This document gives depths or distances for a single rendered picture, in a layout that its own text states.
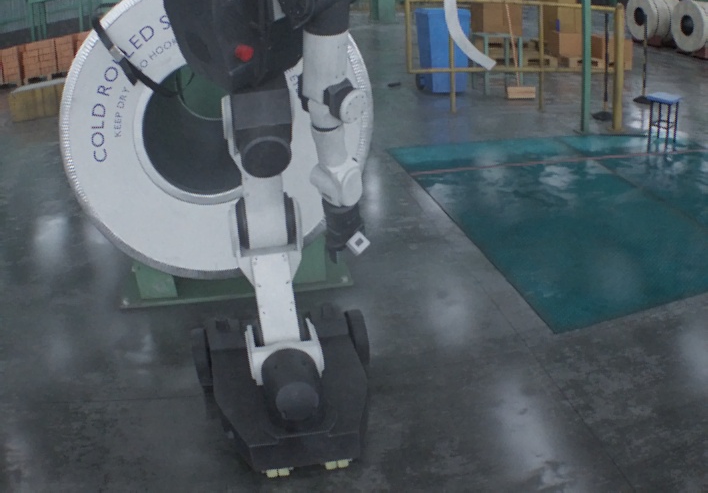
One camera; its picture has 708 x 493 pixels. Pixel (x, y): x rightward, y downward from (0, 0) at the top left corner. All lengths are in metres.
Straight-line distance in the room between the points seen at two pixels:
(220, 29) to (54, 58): 12.12
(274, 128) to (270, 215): 0.35
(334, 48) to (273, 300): 0.79
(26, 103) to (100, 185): 6.13
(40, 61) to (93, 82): 11.20
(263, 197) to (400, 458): 0.82
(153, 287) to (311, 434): 1.28
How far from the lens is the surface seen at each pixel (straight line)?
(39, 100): 8.31
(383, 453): 1.80
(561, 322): 2.42
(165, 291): 2.66
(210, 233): 2.33
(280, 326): 1.74
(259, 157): 1.35
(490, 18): 11.00
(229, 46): 1.24
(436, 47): 6.39
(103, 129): 2.25
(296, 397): 1.52
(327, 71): 1.23
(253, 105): 1.37
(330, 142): 1.36
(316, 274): 2.64
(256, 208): 1.63
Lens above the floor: 1.26
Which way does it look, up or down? 23 degrees down
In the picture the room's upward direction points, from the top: 2 degrees counter-clockwise
